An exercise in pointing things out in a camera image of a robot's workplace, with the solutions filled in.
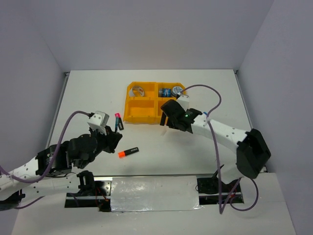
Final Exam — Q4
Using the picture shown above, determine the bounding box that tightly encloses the blue pen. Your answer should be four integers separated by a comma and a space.
114, 117, 120, 133

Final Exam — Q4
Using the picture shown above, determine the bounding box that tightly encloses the silver clear tape roll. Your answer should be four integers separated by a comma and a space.
129, 85, 145, 97

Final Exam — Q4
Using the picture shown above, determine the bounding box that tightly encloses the orange cap black highlighter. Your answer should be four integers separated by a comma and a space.
118, 147, 139, 159

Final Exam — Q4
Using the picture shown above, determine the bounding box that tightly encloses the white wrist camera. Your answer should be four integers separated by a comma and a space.
88, 111, 110, 135
176, 93, 190, 111

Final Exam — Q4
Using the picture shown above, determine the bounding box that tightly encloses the yellow four-compartment organizer tray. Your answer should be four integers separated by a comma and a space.
123, 82, 185, 124

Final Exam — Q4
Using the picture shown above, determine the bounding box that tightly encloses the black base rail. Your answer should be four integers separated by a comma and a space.
65, 175, 244, 212

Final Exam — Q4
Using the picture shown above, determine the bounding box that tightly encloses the silver foil covered panel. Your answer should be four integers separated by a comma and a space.
111, 176, 201, 212

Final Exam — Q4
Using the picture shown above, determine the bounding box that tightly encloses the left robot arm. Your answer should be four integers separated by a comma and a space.
0, 126, 122, 211

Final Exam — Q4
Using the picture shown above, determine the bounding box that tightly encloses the pink cap black highlighter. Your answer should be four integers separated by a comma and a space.
115, 113, 124, 130

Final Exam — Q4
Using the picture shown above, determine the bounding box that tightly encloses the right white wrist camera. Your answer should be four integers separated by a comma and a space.
176, 93, 190, 111

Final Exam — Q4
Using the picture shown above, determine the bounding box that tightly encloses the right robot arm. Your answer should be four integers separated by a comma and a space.
160, 99, 271, 191

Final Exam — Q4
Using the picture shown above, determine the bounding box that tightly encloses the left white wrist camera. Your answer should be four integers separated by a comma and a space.
88, 111, 110, 135

